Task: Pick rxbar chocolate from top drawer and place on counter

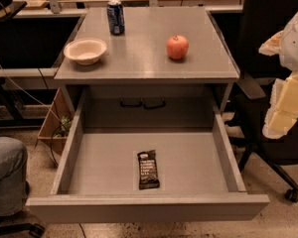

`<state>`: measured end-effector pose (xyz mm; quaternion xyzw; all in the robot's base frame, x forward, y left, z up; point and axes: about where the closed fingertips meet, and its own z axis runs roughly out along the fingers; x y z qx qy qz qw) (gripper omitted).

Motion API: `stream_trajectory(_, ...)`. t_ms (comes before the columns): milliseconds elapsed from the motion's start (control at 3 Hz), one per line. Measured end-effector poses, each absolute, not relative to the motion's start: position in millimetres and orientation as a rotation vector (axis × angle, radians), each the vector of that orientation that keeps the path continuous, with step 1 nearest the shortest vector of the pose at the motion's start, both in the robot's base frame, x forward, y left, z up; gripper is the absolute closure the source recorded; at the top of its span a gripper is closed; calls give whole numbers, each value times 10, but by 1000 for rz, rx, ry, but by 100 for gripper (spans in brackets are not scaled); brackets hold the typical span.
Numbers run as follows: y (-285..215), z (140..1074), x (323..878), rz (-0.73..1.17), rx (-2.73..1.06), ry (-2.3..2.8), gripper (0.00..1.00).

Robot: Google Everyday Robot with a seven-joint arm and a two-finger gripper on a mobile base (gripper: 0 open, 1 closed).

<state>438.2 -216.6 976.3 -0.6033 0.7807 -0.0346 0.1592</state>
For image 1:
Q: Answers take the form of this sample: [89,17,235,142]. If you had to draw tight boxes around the grey open top drawer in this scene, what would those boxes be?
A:
[28,90,269,223]

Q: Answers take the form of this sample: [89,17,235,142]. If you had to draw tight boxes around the white paper bowl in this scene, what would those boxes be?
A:
[64,38,107,65]

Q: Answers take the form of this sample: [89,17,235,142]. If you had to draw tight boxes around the red apple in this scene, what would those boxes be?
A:
[166,35,189,60]

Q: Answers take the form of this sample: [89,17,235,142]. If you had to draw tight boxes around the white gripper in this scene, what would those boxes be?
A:
[258,12,298,139]

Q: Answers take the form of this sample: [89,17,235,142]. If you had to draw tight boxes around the cardboard box with items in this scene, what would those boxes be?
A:
[38,88,73,155]

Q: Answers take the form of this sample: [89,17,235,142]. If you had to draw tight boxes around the dark chocolate rxbar wrapper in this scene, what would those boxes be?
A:
[137,150,160,189]

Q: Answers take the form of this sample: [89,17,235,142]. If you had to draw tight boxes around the person leg in jeans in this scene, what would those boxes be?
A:
[0,137,28,217]

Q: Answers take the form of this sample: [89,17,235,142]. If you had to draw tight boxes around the black office chair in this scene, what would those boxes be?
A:
[227,0,298,202]

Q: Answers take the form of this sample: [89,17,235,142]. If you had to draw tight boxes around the white cable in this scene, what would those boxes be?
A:
[0,51,63,123]

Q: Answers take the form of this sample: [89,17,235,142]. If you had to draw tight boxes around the black chair base left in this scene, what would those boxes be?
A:
[0,216,45,238]

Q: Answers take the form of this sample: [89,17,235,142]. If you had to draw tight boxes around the black lower drawer handles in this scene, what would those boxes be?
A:
[119,98,166,110]

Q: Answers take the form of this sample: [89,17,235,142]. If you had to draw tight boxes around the blue soda can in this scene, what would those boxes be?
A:
[106,0,125,35]

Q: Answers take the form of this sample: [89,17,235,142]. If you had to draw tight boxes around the grey cabinet counter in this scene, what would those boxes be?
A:
[55,7,239,122]

